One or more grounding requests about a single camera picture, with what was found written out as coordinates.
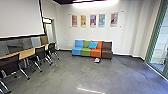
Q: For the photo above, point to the white projector screen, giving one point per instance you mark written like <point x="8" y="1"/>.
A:
<point x="18" y="16"/>

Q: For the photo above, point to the brown sofa seat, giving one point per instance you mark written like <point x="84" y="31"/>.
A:
<point x="107" y="51"/>

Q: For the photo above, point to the blue sofa seat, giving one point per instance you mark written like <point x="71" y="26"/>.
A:
<point x="77" y="50"/>

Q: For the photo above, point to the pink and orange wall poster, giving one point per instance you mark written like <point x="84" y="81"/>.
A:
<point x="74" y="21"/>

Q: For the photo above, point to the dark plastic trash bag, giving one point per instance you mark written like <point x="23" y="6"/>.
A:
<point x="97" y="60"/>

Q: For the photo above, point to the light blue wall poster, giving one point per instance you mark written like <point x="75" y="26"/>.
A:
<point x="101" y="20"/>

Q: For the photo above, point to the long wooden table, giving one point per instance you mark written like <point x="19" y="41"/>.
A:
<point x="25" y="53"/>

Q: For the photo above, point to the orange sofa seat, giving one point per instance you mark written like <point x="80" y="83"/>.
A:
<point x="96" y="52"/>

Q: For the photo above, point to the beige and pink wall poster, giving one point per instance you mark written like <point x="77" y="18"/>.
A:
<point x="114" y="19"/>

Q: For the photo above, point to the blue square cushion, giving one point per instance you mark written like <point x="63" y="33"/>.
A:
<point x="93" y="45"/>

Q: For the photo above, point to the brown wooden door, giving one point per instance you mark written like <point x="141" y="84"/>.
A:
<point x="50" y="33"/>

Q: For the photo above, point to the green framed glass door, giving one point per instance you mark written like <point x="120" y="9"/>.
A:
<point x="158" y="43"/>

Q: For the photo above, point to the yellow wall poster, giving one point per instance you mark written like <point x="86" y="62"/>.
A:
<point x="83" y="21"/>

